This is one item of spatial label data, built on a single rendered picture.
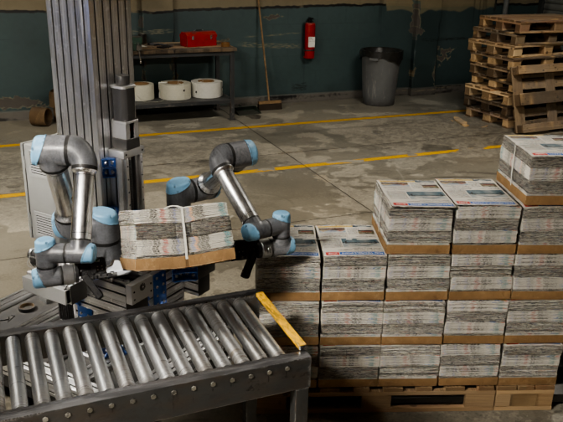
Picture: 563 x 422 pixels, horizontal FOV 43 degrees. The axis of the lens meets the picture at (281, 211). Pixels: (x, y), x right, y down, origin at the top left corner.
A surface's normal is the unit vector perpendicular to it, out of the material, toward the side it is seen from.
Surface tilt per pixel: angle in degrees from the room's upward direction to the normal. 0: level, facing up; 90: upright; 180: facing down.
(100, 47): 90
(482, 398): 90
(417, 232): 90
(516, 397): 90
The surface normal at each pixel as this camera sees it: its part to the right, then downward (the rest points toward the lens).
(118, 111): -0.52, 0.29
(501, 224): 0.06, 0.35
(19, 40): 0.38, 0.33
